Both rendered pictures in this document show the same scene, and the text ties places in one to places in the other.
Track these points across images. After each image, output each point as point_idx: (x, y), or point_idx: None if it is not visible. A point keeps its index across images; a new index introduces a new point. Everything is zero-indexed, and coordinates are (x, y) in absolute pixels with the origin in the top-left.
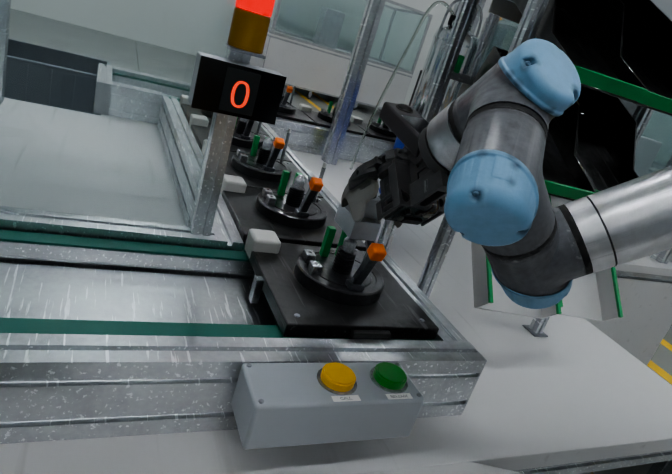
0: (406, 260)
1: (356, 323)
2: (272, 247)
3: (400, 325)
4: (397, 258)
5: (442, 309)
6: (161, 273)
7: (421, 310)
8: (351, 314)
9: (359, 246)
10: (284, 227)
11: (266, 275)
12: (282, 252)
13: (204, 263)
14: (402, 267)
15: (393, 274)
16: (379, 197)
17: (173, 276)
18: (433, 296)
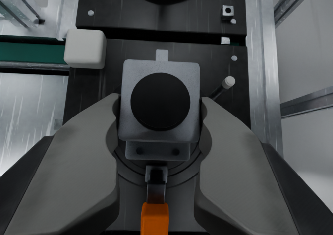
0: None
1: (139, 225)
2: (90, 65)
3: (200, 228)
4: None
5: (325, 84)
6: (0, 73)
7: None
8: (141, 205)
9: (234, 34)
10: None
11: (65, 123)
12: (109, 65)
13: (35, 65)
14: (315, 5)
15: (258, 92)
16: (201, 106)
17: (11, 78)
18: (326, 60)
